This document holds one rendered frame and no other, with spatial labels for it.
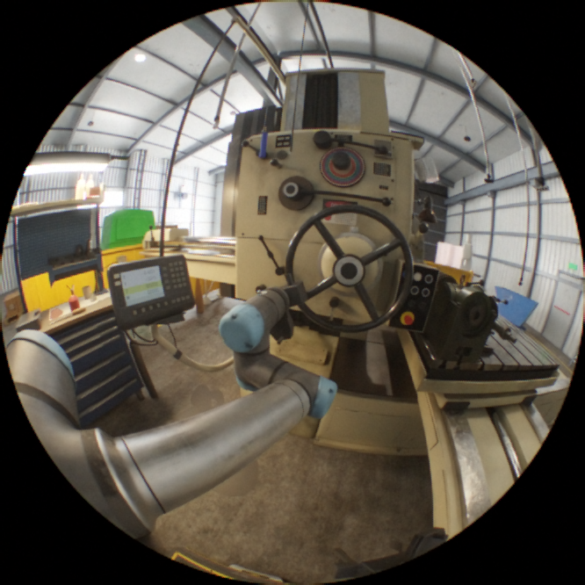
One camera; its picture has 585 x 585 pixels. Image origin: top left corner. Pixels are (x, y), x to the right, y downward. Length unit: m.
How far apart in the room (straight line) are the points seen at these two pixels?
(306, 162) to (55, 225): 1.83
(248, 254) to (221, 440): 0.81
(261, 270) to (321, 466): 1.32
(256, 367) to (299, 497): 1.17
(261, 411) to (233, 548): 1.25
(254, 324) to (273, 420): 0.16
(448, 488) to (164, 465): 0.87
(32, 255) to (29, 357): 1.70
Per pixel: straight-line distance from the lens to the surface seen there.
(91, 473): 0.16
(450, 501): 0.90
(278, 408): 0.25
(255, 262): 0.89
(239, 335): 0.32
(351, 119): 1.72
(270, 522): 1.40
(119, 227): 4.11
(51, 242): 1.92
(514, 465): 1.26
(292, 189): 0.75
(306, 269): 0.80
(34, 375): 0.23
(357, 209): 0.54
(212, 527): 1.44
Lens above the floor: 1.39
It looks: 18 degrees down
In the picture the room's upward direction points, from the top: 5 degrees clockwise
